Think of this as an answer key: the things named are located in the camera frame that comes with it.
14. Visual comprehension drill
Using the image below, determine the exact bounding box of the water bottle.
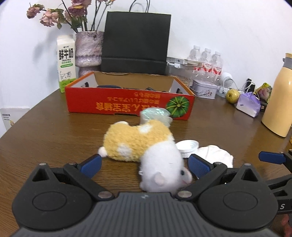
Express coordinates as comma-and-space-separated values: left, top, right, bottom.
200, 48, 213, 73
212, 51, 223, 75
188, 45, 201, 61

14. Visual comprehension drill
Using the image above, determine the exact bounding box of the purple textured vase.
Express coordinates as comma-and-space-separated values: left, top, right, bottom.
75, 31, 104, 77

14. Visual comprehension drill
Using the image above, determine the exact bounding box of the yellow green apple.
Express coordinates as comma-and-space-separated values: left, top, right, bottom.
225, 89, 240, 104

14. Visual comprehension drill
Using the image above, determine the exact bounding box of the yellow thermos bottle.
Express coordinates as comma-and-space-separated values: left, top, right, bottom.
261, 53, 292, 137

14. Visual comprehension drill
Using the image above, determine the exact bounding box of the small white camera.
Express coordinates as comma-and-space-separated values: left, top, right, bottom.
216, 72, 234, 97

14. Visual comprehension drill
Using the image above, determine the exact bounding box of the water bottle middle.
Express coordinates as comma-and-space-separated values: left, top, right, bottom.
200, 48, 213, 73

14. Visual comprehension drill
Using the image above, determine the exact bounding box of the white wall panel box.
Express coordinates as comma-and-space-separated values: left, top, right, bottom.
1, 107, 30, 137

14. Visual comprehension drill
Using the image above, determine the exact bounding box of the colourful snack bag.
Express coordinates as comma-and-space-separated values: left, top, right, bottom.
254, 82, 272, 112

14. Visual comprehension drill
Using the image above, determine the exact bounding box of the white charging cable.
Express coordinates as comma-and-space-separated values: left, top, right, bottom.
222, 77, 254, 94

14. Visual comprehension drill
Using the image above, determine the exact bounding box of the yellow white plush hamster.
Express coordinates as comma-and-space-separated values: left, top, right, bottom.
97, 119, 193, 194

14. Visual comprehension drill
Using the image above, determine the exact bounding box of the dried rose bouquet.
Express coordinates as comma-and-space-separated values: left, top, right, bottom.
26, 0, 114, 33

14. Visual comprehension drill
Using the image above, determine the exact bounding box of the red cardboard box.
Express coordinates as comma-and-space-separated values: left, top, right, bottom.
65, 72, 195, 121

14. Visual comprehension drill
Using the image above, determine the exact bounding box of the white green milk carton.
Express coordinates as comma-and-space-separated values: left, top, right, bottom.
57, 35, 76, 93

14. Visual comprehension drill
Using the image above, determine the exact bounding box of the white sock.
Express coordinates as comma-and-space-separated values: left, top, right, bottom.
195, 145, 234, 168

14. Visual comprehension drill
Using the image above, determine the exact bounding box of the water bottle right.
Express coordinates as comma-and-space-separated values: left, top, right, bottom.
212, 51, 223, 75

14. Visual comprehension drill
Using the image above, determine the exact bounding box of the mint green roll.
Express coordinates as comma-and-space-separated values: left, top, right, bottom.
140, 107, 173, 127

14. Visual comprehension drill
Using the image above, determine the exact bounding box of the purple white tissue pack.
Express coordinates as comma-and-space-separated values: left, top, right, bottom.
236, 92, 261, 118

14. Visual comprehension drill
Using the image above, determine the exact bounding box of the white metal tin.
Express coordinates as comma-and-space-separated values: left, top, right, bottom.
190, 79, 218, 99

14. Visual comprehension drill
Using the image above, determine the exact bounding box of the clear seed container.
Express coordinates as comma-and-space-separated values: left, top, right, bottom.
166, 65, 219, 87

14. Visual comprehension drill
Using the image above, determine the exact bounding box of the black charger plug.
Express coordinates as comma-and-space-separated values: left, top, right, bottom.
244, 78, 255, 93

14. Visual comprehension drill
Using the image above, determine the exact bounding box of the water bottle left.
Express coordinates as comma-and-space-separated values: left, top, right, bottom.
188, 45, 201, 61

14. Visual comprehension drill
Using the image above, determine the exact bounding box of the navy blue pouch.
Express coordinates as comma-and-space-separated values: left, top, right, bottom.
97, 85, 122, 89

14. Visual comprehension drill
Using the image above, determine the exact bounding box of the black paper bag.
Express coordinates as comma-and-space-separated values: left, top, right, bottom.
101, 11, 171, 75

